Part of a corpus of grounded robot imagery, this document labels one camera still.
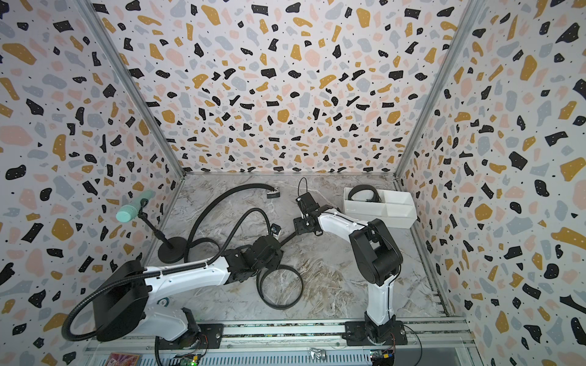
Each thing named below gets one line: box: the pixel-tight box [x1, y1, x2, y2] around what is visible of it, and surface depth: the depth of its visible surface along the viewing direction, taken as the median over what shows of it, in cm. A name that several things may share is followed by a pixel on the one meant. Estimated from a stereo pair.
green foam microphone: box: [115, 189, 156, 223], surface depth 66 cm
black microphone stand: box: [137, 198, 188, 264], surface depth 92 cm
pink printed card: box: [105, 352, 141, 366], surface depth 69 cm
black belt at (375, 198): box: [347, 184, 382, 203], surface depth 106 cm
